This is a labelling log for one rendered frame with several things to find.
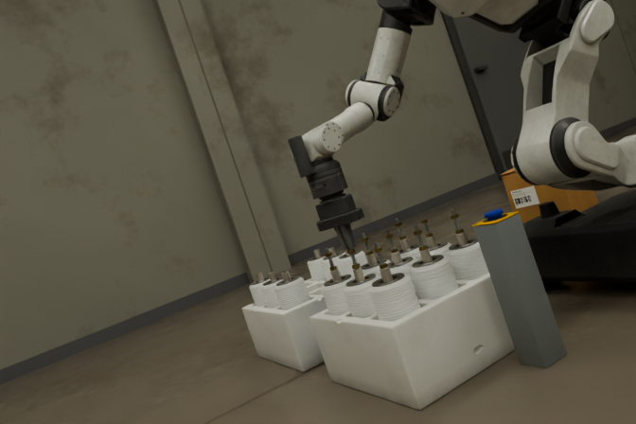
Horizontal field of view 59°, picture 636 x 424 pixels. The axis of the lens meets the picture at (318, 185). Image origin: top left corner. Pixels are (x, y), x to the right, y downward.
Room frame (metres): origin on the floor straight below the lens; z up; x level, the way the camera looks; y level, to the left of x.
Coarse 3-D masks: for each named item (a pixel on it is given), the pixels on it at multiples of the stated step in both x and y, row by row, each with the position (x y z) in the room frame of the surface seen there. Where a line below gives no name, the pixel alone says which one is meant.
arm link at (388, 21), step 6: (384, 12) 1.47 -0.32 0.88; (390, 12) 1.48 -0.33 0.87; (396, 12) 1.47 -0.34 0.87; (402, 12) 1.47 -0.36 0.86; (384, 18) 1.47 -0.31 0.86; (390, 18) 1.46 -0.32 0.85; (396, 18) 1.47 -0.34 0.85; (402, 18) 1.49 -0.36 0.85; (408, 18) 1.51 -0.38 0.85; (414, 18) 1.51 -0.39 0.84; (384, 24) 1.47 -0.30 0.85; (390, 24) 1.46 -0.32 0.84; (396, 24) 1.45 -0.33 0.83; (402, 24) 1.46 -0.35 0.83; (408, 24) 1.51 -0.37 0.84; (402, 30) 1.46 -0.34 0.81; (408, 30) 1.47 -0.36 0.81
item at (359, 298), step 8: (344, 288) 1.33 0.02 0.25; (352, 288) 1.30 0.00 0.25; (360, 288) 1.29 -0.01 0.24; (368, 288) 1.29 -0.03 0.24; (352, 296) 1.30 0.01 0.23; (360, 296) 1.29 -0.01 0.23; (368, 296) 1.29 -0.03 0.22; (352, 304) 1.31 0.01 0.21; (360, 304) 1.30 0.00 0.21; (368, 304) 1.29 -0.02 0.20; (352, 312) 1.32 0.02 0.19; (360, 312) 1.30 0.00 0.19; (368, 312) 1.29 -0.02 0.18
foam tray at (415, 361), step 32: (480, 288) 1.25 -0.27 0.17; (320, 320) 1.42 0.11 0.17; (352, 320) 1.29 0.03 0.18; (416, 320) 1.16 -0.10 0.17; (448, 320) 1.20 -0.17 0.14; (480, 320) 1.23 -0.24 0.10; (352, 352) 1.31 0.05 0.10; (384, 352) 1.18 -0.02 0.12; (416, 352) 1.15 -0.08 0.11; (448, 352) 1.18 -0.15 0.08; (480, 352) 1.22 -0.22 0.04; (352, 384) 1.37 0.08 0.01; (384, 384) 1.23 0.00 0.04; (416, 384) 1.14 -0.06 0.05; (448, 384) 1.17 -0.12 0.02
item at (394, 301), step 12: (408, 276) 1.22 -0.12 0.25; (372, 288) 1.22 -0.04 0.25; (384, 288) 1.19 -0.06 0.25; (396, 288) 1.19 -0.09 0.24; (408, 288) 1.20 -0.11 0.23; (384, 300) 1.19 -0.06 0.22; (396, 300) 1.19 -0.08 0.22; (408, 300) 1.19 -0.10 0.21; (384, 312) 1.20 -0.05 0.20; (396, 312) 1.19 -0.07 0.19; (408, 312) 1.19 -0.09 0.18
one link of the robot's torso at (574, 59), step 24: (600, 0) 1.36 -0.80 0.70; (576, 24) 1.33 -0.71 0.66; (600, 24) 1.35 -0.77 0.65; (528, 48) 1.46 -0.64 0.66; (552, 48) 1.37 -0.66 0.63; (576, 48) 1.32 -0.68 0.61; (528, 72) 1.41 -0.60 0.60; (552, 72) 1.40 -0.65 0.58; (576, 72) 1.33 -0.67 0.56; (528, 96) 1.40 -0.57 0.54; (552, 96) 1.31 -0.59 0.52; (576, 96) 1.33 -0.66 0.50; (528, 120) 1.37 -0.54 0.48; (552, 120) 1.29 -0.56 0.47; (576, 120) 1.29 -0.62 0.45; (528, 144) 1.33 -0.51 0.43; (552, 144) 1.27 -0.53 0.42; (528, 168) 1.34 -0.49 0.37; (552, 168) 1.29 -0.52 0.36; (576, 168) 1.27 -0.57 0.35
